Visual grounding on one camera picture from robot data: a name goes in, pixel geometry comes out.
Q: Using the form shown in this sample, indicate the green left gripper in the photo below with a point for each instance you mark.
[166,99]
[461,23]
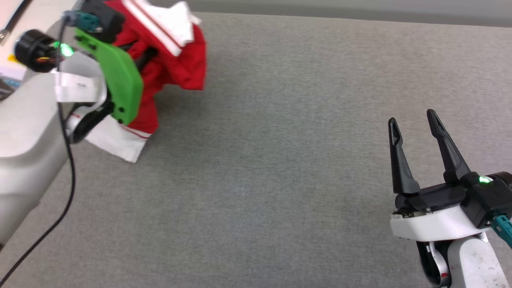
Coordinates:
[120,80]

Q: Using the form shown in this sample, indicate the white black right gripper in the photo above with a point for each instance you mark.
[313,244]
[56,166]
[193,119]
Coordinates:
[436,222]

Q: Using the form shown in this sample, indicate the red white basketball jersey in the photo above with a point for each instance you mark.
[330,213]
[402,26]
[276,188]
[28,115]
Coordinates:
[180,68]

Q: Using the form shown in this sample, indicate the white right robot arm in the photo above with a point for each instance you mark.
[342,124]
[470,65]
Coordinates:
[476,264]

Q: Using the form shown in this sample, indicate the black cylindrical left gripper motor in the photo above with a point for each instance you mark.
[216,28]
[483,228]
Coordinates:
[32,50]

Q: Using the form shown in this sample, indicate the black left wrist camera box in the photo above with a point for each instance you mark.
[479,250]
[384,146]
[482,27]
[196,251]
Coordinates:
[102,18]

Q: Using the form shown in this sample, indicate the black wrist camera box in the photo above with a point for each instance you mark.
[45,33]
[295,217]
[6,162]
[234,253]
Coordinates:
[102,18]
[490,200]

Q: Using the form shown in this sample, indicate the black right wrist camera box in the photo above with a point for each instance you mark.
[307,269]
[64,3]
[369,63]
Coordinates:
[490,200]

